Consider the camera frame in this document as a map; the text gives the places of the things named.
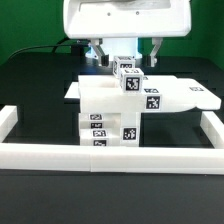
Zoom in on white left fence bar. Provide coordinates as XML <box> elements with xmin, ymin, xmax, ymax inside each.
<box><xmin>0</xmin><ymin>105</ymin><xmax>18</xmax><ymax>143</ymax></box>

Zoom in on white tagged cube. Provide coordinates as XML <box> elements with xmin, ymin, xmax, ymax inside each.
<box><xmin>113</xmin><ymin>56</ymin><xmax>135</xmax><ymax>78</ymax></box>
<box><xmin>120</xmin><ymin>68</ymin><xmax>144</xmax><ymax>93</ymax></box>

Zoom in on white tag base sheet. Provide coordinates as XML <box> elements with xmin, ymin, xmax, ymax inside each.
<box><xmin>64</xmin><ymin>82</ymin><xmax>80</xmax><ymax>99</ymax></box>

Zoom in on white chair back frame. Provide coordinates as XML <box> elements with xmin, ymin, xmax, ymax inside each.
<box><xmin>78</xmin><ymin>75</ymin><xmax>221</xmax><ymax>113</ymax></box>

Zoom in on black cable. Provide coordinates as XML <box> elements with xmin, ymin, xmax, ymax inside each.
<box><xmin>7</xmin><ymin>38</ymin><xmax>90</xmax><ymax>62</ymax></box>

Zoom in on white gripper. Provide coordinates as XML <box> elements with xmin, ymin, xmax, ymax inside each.
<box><xmin>63</xmin><ymin>0</ymin><xmax>191</xmax><ymax>67</ymax></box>

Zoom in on white front fence bar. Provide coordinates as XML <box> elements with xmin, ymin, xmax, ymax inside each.
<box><xmin>0</xmin><ymin>143</ymin><xmax>224</xmax><ymax>175</ymax></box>

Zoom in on white chair seat part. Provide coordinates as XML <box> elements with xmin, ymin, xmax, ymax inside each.
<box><xmin>120</xmin><ymin>112</ymin><xmax>141</xmax><ymax>147</ymax></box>

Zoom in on white right fence bar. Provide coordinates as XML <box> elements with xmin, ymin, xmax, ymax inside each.
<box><xmin>200</xmin><ymin>111</ymin><xmax>224</xmax><ymax>149</ymax></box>

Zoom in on white fence bar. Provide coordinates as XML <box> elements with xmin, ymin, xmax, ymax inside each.
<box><xmin>0</xmin><ymin>105</ymin><xmax>18</xmax><ymax>143</ymax></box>
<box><xmin>0</xmin><ymin>143</ymin><xmax>224</xmax><ymax>175</ymax></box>
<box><xmin>200</xmin><ymin>111</ymin><xmax>224</xmax><ymax>149</ymax></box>

